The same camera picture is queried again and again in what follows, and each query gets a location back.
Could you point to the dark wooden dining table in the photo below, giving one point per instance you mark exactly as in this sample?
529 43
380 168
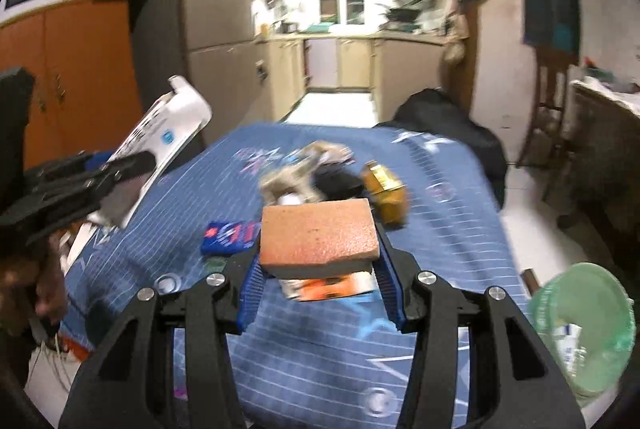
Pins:
599 158

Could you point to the green lined trash bin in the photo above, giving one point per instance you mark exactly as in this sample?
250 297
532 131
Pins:
585 318

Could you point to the black wok pan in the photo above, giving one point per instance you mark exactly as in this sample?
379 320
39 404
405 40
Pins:
403 13

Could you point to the orange wooden cabinet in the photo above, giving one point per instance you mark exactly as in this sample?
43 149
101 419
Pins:
86 95

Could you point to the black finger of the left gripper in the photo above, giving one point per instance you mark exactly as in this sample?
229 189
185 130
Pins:
129 167

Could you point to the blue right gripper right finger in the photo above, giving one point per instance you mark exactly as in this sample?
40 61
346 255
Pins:
389 284

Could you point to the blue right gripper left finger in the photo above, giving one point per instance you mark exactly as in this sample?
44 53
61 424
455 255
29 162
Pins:
250 294

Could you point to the beige wrapper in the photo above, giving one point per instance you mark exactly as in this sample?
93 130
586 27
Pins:
293 174

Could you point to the grey refrigerator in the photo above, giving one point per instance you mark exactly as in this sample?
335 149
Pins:
211 44

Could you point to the blue checkered tablecloth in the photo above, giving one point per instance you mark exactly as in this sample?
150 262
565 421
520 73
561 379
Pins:
330 364

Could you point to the blue medicine box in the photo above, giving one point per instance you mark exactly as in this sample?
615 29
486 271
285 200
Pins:
227 238

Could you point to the wooden chair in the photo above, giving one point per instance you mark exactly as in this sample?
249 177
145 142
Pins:
550 99

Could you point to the black foil packet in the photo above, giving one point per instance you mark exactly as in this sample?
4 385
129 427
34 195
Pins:
337 183

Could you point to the orange sponge block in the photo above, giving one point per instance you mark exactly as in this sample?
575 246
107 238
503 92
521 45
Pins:
314 241

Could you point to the black bag on floor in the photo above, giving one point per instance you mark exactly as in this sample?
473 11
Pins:
431 111

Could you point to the orange white carton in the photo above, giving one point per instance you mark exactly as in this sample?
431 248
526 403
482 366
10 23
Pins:
338 287

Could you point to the white tube package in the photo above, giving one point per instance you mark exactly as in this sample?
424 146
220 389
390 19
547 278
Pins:
168 126

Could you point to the beige kitchen counter cabinets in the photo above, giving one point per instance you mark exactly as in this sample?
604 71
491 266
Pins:
388 65

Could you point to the person's left hand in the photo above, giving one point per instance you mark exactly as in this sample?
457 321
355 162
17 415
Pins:
33 285

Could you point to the yellow gold box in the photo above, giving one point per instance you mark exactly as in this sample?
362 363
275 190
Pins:
387 194

